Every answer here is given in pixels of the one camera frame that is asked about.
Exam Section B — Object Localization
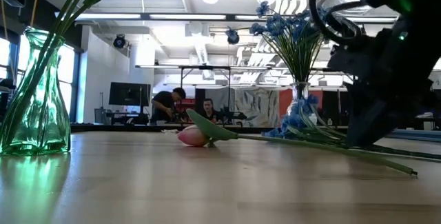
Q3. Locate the black overhead rack frame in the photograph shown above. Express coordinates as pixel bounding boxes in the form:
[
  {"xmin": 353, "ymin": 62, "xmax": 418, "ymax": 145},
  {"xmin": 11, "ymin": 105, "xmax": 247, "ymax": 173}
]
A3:
[{"xmin": 135, "ymin": 64, "xmax": 231, "ymax": 125}]

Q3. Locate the clear cut-glass vase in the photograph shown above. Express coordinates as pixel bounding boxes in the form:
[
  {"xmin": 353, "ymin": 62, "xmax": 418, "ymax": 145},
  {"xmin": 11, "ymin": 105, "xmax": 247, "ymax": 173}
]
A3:
[{"xmin": 290, "ymin": 81, "xmax": 311, "ymax": 114}]

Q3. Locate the person leaning over bench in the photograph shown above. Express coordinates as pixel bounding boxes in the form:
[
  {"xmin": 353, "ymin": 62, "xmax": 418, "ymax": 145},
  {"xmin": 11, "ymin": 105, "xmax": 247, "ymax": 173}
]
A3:
[{"xmin": 150, "ymin": 86, "xmax": 187, "ymax": 125}]

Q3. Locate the green glass vase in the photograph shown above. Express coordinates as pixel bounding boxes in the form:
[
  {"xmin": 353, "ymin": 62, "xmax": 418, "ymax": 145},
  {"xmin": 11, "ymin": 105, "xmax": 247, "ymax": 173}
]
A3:
[{"xmin": 0, "ymin": 27, "xmax": 72, "ymax": 156}]

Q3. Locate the leaf-patterned screen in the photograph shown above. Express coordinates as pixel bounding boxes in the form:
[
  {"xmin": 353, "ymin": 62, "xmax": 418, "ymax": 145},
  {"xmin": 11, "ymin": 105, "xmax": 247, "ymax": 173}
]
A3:
[{"xmin": 234, "ymin": 88, "xmax": 280, "ymax": 128}]

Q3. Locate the black monitor on stand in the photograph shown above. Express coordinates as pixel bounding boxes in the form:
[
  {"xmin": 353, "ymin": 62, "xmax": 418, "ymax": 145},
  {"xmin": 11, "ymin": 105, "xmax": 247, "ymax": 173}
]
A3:
[{"xmin": 108, "ymin": 81, "xmax": 152, "ymax": 107}]

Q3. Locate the sparse blue flower spray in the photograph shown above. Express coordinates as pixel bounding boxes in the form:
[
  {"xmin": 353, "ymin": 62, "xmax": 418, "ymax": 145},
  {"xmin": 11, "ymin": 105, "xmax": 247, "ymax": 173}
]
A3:
[{"xmin": 225, "ymin": 0, "xmax": 313, "ymax": 84}]

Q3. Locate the single pink tulip stem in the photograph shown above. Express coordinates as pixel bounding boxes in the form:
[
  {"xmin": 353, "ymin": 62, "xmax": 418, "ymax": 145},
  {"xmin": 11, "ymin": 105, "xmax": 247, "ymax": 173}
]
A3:
[{"xmin": 176, "ymin": 108, "xmax": 419, "ymax": 177}]

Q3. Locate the pink tulip bunch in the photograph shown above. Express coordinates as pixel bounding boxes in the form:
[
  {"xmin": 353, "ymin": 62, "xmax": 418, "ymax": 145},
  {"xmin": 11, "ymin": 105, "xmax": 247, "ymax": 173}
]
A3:
[{"xmin": 0, "ymin": 0, "xmax": 135, "ymax": 142}]

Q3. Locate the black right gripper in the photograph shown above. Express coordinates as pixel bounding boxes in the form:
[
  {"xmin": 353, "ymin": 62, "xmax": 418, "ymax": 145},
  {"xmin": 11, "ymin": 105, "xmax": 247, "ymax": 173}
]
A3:
[{"xmin": 327, "ymin": 15, "xmax": 441, "ymax": 148}]

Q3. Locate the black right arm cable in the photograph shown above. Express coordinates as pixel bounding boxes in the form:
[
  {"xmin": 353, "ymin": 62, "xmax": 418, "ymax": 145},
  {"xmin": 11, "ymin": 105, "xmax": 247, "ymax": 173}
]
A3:
[{"xmin": 308, "ymin": 0, "xmax": 367, "ymax": 46}]

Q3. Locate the seated person facing camera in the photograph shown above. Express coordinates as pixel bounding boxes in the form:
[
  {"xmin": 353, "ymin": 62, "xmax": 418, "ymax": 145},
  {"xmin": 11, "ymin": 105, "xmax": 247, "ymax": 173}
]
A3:
[{"xmin": 199, "ymin": 98, "xmax": 222, "ymax": 125}]

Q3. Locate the blue flower sprig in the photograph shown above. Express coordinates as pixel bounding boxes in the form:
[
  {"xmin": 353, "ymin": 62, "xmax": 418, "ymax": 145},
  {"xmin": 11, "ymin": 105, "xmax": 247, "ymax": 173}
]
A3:
[{"xmin": 268, "ymin": 6, "xmax": 331, "ymax": 84}]

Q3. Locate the long ceiling light strip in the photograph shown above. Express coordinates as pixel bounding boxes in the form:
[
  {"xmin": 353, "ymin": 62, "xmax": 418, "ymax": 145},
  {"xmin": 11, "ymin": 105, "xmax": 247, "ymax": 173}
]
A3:
[
  {"xmin": 74, "ymin": 12, "xmax": 143, "ymax": 21},
  {"xmin": 149, "ymin": 13, "xmax": 229, "ymax": 21}
]

